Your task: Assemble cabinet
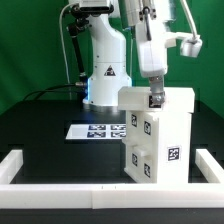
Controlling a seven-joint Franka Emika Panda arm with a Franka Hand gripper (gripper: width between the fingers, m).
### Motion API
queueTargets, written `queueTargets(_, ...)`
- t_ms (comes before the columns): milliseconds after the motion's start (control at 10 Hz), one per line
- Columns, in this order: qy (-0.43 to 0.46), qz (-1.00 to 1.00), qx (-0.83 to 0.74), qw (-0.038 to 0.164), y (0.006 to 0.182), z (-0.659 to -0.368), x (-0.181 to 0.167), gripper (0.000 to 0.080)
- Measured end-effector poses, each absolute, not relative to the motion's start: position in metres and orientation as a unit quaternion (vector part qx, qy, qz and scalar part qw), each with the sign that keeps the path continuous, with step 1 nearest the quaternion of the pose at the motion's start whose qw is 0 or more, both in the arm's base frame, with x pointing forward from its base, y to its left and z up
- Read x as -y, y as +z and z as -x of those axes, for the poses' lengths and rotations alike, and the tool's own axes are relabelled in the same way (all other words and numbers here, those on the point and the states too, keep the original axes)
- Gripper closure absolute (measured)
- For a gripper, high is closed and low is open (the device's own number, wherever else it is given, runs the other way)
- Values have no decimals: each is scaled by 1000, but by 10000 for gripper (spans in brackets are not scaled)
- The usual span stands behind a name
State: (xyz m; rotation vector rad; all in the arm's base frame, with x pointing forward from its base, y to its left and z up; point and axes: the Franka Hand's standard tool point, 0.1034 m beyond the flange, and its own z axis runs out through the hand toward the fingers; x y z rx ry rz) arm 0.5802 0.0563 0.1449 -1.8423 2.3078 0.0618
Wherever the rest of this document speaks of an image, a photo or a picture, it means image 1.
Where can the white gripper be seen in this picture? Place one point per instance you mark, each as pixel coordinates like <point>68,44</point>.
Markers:
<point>152,58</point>

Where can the white cabinet body box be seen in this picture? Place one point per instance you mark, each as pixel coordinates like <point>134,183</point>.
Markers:
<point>171,135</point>

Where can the white cabinet top block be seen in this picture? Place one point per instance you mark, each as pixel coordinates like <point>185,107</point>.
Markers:
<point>172,99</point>

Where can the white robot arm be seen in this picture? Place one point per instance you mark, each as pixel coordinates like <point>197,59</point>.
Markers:
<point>148,20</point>

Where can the white U-shaped fence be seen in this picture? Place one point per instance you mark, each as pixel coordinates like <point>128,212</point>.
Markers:
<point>209,194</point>

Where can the white flat base plate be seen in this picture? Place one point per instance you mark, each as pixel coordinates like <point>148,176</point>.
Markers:
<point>96,131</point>

